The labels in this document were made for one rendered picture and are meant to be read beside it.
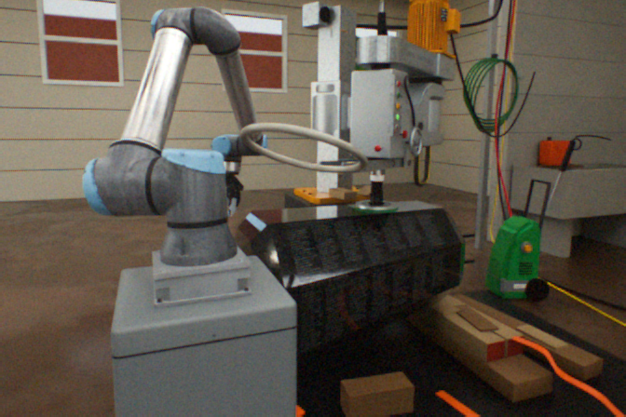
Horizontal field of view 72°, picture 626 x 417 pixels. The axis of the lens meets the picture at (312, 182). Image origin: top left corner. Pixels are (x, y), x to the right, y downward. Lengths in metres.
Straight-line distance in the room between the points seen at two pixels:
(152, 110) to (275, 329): 0.66
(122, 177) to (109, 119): 7.00
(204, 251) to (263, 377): 0.32
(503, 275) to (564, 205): 1.36
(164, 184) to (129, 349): 0.36
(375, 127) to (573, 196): 2.93
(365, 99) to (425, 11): 0.85
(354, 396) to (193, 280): 1.15
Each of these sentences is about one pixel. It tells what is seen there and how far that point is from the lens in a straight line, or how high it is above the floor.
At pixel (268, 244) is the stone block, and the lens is 1.97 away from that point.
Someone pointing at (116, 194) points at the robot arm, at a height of 1.09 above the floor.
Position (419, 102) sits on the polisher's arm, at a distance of 2.47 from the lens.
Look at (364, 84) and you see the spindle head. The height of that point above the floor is 1.46.
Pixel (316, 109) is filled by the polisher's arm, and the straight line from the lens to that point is 2.99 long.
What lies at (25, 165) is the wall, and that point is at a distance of 8.33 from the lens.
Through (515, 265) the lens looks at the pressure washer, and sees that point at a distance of 3.48.
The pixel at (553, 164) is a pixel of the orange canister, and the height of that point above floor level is 0.87.
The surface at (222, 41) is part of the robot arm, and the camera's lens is 1.49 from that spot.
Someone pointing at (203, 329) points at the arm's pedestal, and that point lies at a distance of 1.00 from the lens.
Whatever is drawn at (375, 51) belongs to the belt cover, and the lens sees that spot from 2.10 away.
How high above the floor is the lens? 1.26
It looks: 8 degrees down
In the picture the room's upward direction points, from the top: straight up
